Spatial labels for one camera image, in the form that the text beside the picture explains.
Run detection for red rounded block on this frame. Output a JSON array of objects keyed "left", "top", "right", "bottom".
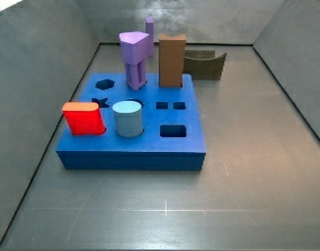
[{"left": 62, "top": 102, "right": 106, "bottom": 135}]

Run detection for light blue cylinder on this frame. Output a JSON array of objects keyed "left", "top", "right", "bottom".
[{"left": 113, "top": 100, "right": 144, "bottom": 137}]

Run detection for purple pentagon-top peg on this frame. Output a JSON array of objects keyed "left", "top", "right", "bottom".
[{"left": 120, "top": 31, "right": 151, "bottom": 90}]

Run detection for blue shape-sorter base block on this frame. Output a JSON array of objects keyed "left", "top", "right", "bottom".
[{"left": 57, "top": 73, "right": 207, "bottom": 171}]

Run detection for brown notched tall block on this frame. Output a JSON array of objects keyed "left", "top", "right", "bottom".
[{"left": 160, "top": 34, "right": 187, "bottom": 87}]

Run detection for purple double-square object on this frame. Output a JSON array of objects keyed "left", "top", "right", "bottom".
[{"left": 147, "top": 17, "right": 156, "bottom": 57}]

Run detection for dark grey curved holder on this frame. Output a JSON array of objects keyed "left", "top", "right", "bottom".
[{"left": 184, "top": 50, "right": 227, "bottom": 80}]

